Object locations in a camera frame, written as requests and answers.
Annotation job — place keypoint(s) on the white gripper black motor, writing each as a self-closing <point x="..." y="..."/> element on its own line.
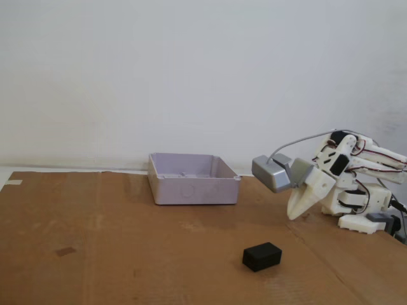
<point x="315" y="190"/>

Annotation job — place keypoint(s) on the black rectangular block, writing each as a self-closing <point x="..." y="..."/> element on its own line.
<point x="262" y="257"/>

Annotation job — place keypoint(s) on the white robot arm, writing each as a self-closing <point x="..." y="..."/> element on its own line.
<point x="381" y="155"/>

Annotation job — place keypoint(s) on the grey plastic box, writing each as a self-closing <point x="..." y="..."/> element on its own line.
<point x="194" y="192"/>

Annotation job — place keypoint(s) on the silver webcam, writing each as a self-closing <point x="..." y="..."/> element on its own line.
<point x="270" y="174"/>

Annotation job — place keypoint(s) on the grey table clamp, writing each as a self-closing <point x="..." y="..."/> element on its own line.
<point x="380" y="218"/>

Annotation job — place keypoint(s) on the brown cardboard sheet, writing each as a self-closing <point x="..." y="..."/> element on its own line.
<point x="127" y="254"/>

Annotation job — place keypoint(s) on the pale masking tape piece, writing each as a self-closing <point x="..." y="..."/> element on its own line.
<point x="14" y="182"/>

